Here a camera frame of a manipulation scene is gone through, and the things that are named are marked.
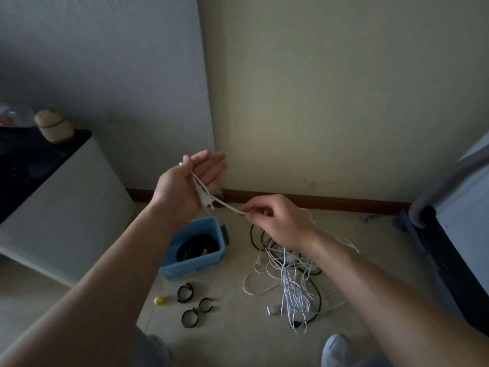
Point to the person's left forearm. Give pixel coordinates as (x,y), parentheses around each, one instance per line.
(99,294)

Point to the small yellow cap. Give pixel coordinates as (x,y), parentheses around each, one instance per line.
(159,300)

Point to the person's right thumb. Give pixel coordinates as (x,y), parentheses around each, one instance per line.
(259,219)

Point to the clear plastic bag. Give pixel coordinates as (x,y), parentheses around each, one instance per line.
(13,115)

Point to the person's right hand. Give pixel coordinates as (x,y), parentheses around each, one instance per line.
(284,223)

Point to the white cabinet with black top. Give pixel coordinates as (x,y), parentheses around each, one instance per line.
(57,210)

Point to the person's right forearm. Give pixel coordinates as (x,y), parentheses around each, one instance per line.
(386,301)

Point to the person's left hand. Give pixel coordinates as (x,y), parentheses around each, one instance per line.
(174,194)

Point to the brown wooden baseboard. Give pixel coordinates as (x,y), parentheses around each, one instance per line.
(344,203)

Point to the person's left leg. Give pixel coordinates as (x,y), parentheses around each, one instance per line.
(151,349)

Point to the person's left fingers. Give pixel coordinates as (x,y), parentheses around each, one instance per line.
(208,166)

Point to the blue plastic storage box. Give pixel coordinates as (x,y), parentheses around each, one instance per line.
(198,267)

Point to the white appliance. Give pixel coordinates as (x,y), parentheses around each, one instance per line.
(468,221)

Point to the beige ceramic jar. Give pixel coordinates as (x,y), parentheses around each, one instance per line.
(53,126)

